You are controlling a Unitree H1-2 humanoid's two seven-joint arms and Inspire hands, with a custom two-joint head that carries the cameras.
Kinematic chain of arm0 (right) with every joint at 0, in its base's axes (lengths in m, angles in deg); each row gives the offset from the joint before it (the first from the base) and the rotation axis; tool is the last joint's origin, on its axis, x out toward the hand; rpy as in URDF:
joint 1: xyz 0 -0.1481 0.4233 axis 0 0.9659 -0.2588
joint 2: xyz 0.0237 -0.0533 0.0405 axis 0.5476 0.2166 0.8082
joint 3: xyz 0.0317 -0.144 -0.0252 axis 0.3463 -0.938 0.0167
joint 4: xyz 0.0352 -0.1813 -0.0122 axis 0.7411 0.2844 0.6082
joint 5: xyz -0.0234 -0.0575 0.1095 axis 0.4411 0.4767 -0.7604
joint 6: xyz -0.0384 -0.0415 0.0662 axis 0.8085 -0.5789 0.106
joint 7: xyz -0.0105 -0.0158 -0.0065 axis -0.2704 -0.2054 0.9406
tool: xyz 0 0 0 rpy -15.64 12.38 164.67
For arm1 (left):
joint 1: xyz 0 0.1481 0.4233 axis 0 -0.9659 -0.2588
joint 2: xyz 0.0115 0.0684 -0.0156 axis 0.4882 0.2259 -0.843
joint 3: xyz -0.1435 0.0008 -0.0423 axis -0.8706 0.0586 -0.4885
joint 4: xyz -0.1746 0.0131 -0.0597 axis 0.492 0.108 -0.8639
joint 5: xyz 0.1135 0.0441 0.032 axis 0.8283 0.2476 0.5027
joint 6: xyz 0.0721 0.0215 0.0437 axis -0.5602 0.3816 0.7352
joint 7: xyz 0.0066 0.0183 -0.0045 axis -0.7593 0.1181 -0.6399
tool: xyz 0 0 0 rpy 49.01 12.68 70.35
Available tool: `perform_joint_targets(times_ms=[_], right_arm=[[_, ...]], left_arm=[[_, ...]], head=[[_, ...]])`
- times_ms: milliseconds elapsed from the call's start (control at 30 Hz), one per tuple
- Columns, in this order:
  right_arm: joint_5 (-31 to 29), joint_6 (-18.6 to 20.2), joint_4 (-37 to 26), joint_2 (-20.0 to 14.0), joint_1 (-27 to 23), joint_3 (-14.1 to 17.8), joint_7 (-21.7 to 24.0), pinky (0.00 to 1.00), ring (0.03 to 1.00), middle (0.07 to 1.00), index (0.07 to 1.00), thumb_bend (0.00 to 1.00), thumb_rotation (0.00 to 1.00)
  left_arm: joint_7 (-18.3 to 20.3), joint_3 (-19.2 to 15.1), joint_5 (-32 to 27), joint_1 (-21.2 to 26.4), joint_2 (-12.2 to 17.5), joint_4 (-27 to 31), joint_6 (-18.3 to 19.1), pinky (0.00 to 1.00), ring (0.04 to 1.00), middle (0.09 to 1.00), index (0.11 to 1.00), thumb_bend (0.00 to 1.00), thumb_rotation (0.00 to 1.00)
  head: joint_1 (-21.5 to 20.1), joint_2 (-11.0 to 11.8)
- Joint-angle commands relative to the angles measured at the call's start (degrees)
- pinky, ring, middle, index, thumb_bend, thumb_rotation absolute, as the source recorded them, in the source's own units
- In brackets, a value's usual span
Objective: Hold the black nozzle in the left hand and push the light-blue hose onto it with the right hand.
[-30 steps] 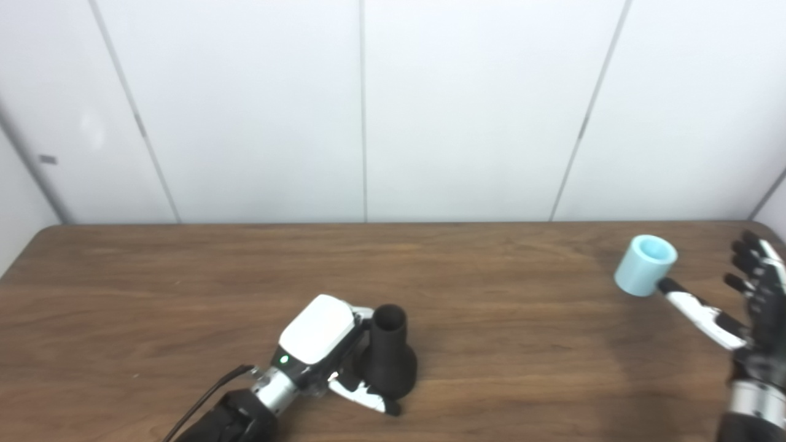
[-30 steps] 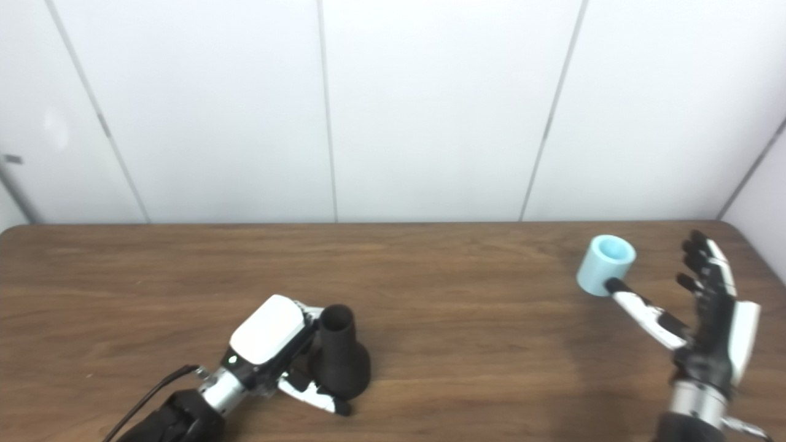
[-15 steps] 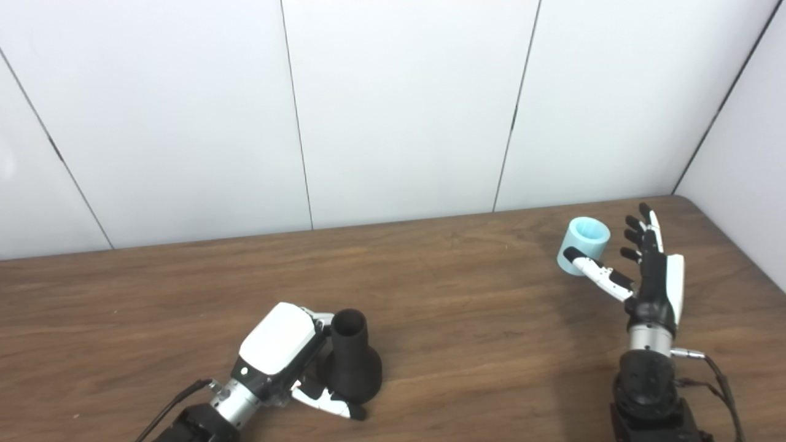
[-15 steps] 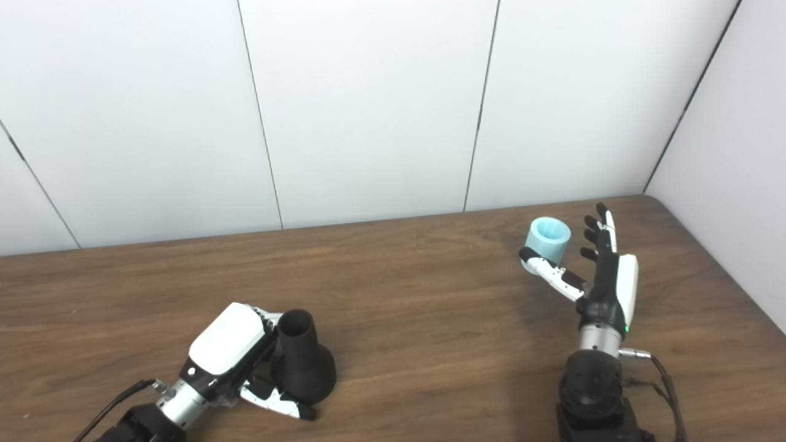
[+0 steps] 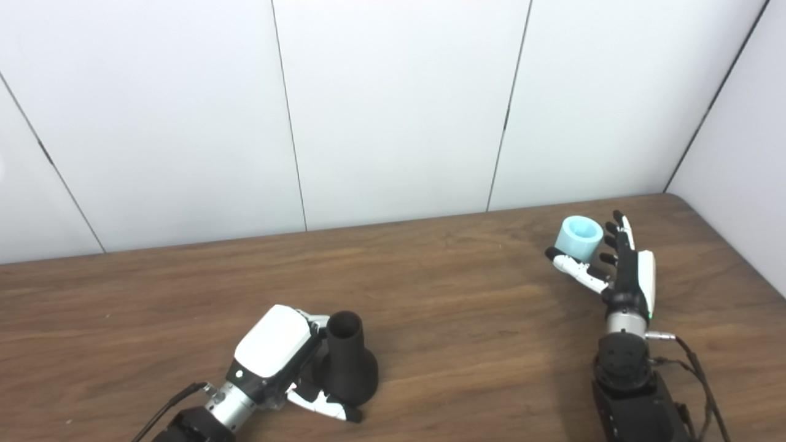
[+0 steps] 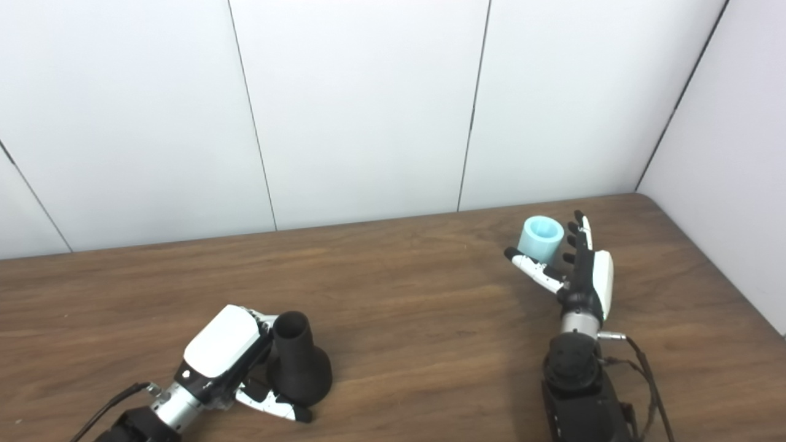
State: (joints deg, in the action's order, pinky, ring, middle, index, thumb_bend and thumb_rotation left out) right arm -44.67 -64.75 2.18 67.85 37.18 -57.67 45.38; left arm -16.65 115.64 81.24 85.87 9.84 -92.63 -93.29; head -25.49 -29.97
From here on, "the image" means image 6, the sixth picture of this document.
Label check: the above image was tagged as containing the white and black left hand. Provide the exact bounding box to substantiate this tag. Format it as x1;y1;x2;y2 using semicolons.
174;304;313;423

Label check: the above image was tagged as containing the white and black right hand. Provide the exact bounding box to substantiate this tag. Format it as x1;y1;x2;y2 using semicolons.
504;211;614;323

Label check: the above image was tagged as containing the light blue cylinder cup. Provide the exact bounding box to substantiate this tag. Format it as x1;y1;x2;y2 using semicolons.
517;215;565;268

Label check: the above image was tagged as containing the black funnel-shaped nozzle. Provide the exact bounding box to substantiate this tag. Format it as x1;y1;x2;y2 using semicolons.
265;311;333;407

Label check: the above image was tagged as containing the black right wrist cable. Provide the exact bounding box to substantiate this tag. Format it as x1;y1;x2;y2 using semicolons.
599;331;676;442

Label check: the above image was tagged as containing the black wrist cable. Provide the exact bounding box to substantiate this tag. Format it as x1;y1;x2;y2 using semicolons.
599;331;676;442
69;382;161;442

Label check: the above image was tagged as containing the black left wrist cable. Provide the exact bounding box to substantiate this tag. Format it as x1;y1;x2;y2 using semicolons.
69;382;161;442

